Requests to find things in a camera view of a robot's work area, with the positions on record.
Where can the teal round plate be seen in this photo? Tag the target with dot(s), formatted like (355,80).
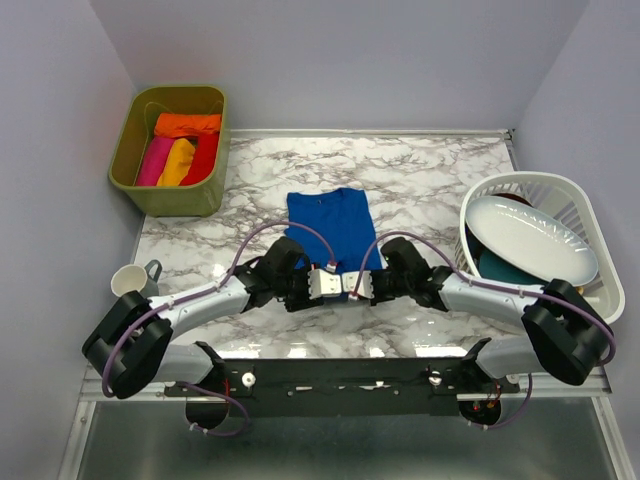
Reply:
(492,267)

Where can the yellow rolled t shirt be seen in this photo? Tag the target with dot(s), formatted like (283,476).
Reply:
(178,163)

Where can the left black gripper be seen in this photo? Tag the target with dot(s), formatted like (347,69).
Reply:
(304,302)

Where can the red rolled t shirt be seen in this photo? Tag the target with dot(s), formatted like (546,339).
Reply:
(203,160)

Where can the white plastic laundry basket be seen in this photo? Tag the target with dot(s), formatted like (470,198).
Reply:
(566,202)

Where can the orange rolled t shirt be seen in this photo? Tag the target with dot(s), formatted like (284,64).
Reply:
(171,125)

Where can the dark brown bowl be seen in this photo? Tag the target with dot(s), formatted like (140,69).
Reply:
(513,197)

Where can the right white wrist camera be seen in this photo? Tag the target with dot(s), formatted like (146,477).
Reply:
(358,285)

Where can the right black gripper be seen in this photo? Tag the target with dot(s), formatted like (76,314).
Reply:
(378,297)

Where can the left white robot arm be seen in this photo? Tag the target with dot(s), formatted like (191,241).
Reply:
(133,345)

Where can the grey mug behind cup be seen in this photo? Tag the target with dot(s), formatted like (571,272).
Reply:
(153,270)

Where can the olive green plastic bin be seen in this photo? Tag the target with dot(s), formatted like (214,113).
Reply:
(200,200)

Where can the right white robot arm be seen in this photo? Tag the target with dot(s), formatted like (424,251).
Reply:
(563,335)

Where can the blue printed t shirt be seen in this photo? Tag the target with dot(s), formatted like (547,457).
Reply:
(334,227)

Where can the pink rolled t shirt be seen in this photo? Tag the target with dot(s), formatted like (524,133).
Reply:
(154,161)

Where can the white round plate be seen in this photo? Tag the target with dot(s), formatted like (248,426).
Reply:
(531,240)

